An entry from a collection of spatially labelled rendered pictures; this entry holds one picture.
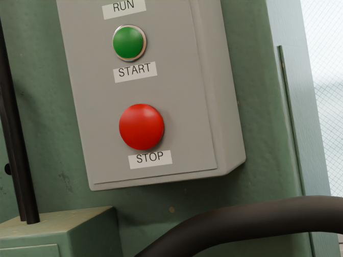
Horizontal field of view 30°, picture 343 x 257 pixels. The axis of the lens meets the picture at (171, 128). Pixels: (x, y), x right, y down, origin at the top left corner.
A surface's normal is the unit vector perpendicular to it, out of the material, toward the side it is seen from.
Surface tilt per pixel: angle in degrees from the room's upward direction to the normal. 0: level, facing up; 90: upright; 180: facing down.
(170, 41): 90
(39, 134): 90
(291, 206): 52
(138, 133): 90
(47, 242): 90
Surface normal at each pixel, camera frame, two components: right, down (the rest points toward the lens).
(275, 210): -0.34, -0.52
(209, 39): 0.93, -0.14
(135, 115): -0.36, -0.05
